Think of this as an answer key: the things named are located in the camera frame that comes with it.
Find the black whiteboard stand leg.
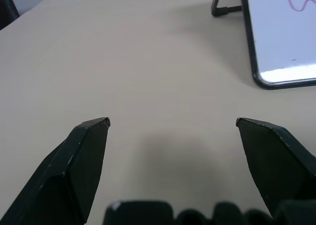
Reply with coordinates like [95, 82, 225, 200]
[211, 0, 245, 17]

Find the black-framed whiteboard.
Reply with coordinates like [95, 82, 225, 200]
[237, 0, 316, 90]

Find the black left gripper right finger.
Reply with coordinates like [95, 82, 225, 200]
[236, 117, 316, 220]

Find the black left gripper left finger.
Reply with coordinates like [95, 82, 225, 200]
[0, 117, 111, 225]

